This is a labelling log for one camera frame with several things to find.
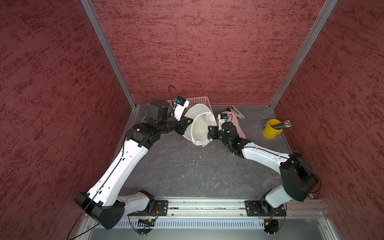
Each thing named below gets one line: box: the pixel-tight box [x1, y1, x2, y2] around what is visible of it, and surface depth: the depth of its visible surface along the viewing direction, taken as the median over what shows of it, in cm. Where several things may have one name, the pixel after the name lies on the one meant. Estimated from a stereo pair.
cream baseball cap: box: [182, 104, 217, 146], surface depth 78 cm
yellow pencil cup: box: [262, 119, 283, 140], surface depth 100 cm
